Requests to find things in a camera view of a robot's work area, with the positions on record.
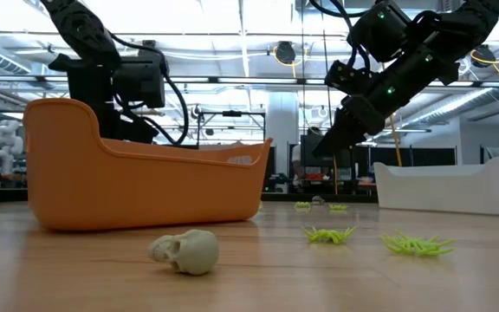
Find white plastic bin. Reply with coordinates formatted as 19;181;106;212
373;155;499;217

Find yellow cable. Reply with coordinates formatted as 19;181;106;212
387;114;403;168

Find black stand frame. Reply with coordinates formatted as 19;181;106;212
196;109;268;151

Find black ceiling cable reel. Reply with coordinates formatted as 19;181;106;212
470;42;498;69
274;40;298;66

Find black hanging cable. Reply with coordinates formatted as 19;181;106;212
318;16;336;151

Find white pillar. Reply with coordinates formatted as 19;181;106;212
266;90;301;192

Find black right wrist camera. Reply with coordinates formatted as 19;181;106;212
324;59;374;95

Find black partition panel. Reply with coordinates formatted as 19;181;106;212
369;146;457;168

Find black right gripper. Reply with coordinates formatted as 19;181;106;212
312;42;461;159

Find long light bar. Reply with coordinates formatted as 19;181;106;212
0;73;499;88

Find orange plastic bin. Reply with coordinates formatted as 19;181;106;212
23;97;274;231

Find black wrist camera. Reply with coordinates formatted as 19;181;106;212
324;59;374;95
111;48;167;109

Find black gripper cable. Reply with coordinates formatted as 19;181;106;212
106;32;190;147

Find black background monitor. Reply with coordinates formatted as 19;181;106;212
300;134;357;170

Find beige toy skull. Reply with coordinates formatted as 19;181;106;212
147;229;220;276

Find white robot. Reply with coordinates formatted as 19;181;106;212
0;120;24;174

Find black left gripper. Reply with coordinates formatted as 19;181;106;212
49;54;159;145

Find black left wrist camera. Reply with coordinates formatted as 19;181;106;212
111;48;167;109

